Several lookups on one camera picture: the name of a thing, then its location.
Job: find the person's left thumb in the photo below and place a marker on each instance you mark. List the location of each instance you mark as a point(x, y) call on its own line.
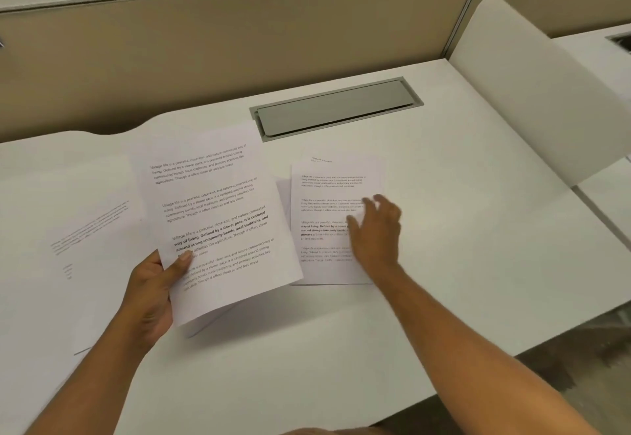
point(178, 266)

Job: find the white sheet with small text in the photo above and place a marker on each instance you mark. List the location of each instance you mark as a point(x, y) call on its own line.
point(88, 232)

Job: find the white curved desk divider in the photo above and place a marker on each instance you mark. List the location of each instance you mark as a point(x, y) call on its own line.
point(532, 89)

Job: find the person's right hand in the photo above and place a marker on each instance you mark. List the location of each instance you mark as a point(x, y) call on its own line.
point(377, 237)

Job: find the person's left forearm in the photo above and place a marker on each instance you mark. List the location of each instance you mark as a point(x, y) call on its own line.
point(93, 390)

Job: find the white neighbouring desk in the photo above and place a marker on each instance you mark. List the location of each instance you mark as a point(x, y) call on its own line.
point(604, 188)

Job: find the person's left hand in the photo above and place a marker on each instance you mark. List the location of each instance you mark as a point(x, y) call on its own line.
point(145, 301)

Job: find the white printed paper sheet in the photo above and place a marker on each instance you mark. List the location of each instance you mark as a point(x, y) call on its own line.
point(212, 193)
point(325, 193)
point(283, 193)

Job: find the person's right fingers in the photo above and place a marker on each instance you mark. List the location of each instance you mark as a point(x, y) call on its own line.
point(378, 209)

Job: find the person's right forearm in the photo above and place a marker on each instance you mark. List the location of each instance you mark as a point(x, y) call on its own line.
point(473, 351)

